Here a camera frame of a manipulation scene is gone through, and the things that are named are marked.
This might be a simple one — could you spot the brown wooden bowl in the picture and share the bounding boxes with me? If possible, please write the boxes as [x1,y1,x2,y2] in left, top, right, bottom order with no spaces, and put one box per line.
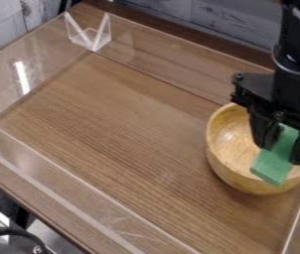
[207,103,300,195]

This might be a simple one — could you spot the black metal clamp base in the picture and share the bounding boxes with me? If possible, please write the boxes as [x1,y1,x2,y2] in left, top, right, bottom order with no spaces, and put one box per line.
[6,219,59,254]

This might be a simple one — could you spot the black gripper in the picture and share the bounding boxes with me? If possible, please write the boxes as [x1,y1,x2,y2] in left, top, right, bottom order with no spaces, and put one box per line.
[232,63,300,165]

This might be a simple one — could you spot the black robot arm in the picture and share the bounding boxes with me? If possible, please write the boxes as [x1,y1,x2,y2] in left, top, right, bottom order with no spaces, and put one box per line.
[231,0,300,165]

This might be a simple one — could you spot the green rectangular block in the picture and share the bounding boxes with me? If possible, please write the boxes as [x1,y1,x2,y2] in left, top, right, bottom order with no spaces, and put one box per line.
[250,125,299,187]

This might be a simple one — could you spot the black cable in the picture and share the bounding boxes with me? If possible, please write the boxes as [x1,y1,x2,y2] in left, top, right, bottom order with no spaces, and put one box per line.
[0,227,49,254]

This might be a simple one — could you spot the clear acrylic tray wall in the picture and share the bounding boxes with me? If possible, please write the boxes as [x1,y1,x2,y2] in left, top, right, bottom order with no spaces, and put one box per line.
[0,14,300,254]

